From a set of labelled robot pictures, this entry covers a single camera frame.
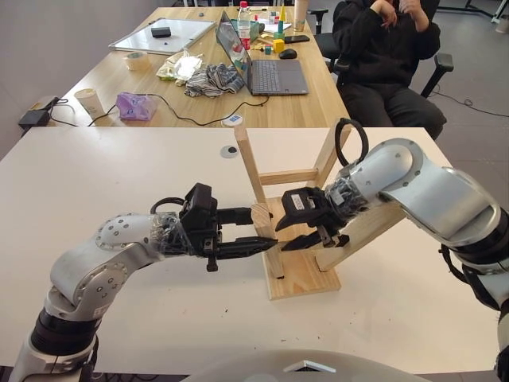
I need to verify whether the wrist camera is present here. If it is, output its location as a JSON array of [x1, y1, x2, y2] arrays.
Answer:
[[281, 186, 326, 228], [179, 182, 219, 242]]

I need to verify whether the whiteboard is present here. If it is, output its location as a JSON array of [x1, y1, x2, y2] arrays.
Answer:
[[108, 17, 218, 56]]

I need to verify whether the black office chair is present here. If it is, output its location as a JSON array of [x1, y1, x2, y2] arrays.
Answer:
[[309, 7, 455, 100]]

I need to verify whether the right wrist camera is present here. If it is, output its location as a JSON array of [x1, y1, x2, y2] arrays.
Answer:
[[281, 186, 326, 228]]

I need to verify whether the black power adapter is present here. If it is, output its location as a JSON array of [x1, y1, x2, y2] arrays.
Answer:
[[17, 108, 51, 130]]

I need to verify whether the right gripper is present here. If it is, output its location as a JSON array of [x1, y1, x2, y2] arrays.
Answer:
[[274, 170, 379, 251]]

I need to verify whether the tall paper cup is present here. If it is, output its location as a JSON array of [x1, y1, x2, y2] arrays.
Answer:
[[293, 0, 311, 33]]

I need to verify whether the thin black power cable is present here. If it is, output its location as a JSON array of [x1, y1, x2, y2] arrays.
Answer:
[[87, 92, 268, 128]]

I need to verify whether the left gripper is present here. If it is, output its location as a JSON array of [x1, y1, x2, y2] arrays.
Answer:
[[150, 206, 279, 273]]

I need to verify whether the masking tape roll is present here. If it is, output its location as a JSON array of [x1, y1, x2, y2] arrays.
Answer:
[[122, 51, 150, 72]]

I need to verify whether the person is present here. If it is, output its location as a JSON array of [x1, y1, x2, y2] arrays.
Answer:
[[332, 0, 447, 140]]

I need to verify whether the wooden seat board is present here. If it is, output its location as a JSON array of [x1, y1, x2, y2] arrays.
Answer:
[[260, 197, 343, 302]]

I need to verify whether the white cloth bag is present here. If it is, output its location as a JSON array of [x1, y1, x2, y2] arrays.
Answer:
[[155, 50, 204, 85]]

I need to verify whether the grey laptop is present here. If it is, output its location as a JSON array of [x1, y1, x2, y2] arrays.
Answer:
[[216, 10, 311, 97]]

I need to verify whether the purple tissue pack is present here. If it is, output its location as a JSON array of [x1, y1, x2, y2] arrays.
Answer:
[[115, 92, 157, 122]]

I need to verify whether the clear plastic bottle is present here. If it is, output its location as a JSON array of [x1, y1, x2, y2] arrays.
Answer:
[[236, 0, 253, 51]]

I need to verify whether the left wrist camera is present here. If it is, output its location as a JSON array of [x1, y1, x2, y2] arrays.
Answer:
[[179, 182, 219, 242]]

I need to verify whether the wooden cross bar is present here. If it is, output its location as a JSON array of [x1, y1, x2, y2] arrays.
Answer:
[[258, 168, 320, 187]]

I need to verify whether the striped T-shirt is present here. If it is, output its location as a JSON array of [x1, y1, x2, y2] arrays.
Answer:
[[183, 63, 246, 99]]

